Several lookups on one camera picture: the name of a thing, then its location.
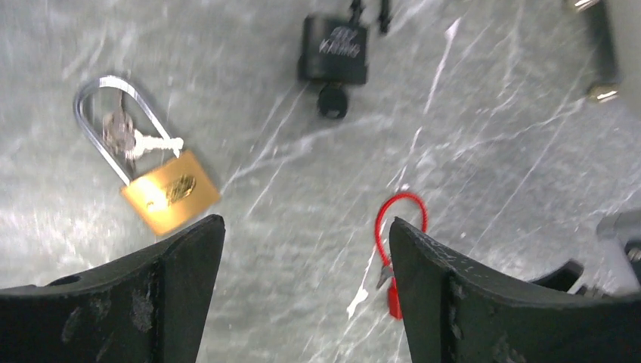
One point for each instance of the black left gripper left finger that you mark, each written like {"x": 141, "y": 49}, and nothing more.
{"x": 148, "y": 306}

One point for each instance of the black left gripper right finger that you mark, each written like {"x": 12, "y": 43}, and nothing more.
{"x": 456, "y": 309}

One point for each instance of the black-headed key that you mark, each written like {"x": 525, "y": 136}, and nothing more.
{"x": 332, "y": 102}

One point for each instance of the black Kaijing padlock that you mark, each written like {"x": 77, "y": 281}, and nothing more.
{"x": 334, "y": 49}

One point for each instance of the brass padlock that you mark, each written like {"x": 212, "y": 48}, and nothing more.
{"x": 166, "y": 197}

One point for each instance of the cream cylindrical container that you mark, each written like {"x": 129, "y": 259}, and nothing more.
{"x": 615, "y": 26}

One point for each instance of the red cable lock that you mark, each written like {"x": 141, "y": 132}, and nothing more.
{"x": 388, "y": 266}

